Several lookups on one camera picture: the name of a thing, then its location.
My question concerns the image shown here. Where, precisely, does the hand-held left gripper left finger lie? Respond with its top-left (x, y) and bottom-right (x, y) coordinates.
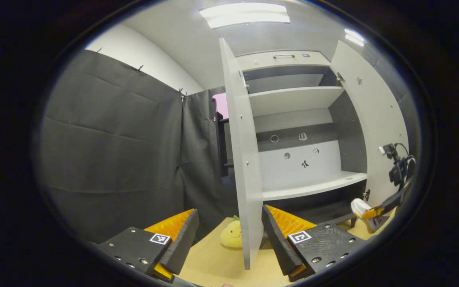
top-left (96, 208), bottom-right (200, 284)

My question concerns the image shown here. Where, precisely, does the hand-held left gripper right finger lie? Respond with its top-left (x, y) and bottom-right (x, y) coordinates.
top-left (261, 204), bottom-right (367, 283)

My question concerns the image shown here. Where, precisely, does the white striped shoe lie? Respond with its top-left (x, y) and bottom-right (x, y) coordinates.
top-left (351, 198), bottom-right (389, 234)

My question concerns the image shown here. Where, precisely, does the white cabinet door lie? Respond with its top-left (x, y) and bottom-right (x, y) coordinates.
top-left (219, 38), bottom-right (264, 271)
top-left (329, 40), bottom-right (409, 208)

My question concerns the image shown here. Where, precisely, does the white and grey shoe cabinet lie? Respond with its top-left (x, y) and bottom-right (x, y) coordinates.
top-left (235, 51), bottom-right (369, 228)

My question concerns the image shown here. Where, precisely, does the yellow plush toy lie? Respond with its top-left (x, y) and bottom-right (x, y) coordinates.
top-left (220, 215), bottom-right (243, 250)

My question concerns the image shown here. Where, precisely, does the small ceiling light panel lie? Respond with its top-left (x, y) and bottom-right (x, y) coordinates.
top-left (344, 28), bottom-right (365, 47)

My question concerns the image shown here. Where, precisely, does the large ceiling light panel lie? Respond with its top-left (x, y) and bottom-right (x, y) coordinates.
top-left (199, 3), bottom-right (290, 29)

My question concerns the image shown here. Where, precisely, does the black door handle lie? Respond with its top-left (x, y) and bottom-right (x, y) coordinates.
top-left (213, 108), bottom-right (230, 178)

